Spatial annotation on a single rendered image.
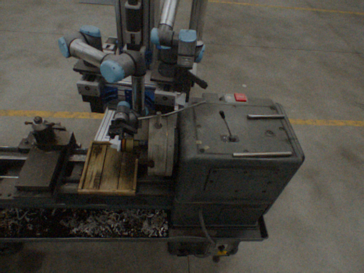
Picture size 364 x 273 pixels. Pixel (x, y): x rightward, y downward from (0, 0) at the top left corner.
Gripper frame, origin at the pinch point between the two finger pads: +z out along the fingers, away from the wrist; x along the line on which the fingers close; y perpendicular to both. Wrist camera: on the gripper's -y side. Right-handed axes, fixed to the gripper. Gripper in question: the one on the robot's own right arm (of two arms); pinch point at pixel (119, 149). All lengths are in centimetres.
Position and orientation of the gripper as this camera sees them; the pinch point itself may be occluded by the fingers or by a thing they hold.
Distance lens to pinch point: 141.0
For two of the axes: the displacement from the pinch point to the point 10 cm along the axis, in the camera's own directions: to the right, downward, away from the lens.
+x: 1.0, -6.8, -7.3
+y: -9.9, -0.5, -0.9
